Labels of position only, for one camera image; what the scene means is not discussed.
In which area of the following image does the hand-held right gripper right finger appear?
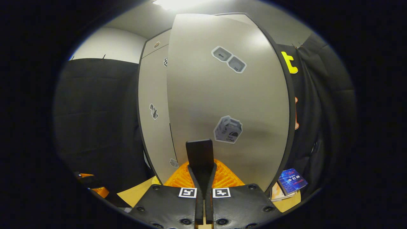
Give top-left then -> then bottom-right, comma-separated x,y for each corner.
205,159 -> 282,229

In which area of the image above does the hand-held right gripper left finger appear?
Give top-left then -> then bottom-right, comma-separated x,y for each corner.
129,161 -> 204,229

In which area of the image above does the black door handle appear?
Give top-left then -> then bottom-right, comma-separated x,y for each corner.
186,139 -> 214,188

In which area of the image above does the grey cabinet door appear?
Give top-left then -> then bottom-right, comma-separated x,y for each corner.
138,45 -> 179,185
167,13 -> 296,192

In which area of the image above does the grey double-door shoe cabinet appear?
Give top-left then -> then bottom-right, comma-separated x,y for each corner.
137,13 -> 297,193

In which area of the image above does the white book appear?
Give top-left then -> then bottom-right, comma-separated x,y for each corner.
270,181 -> 298,202

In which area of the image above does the blue book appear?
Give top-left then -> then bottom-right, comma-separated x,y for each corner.
278,168 -> 308,196

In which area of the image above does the large ceiling light panel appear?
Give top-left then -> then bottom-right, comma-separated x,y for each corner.
153,0 -> 205,10

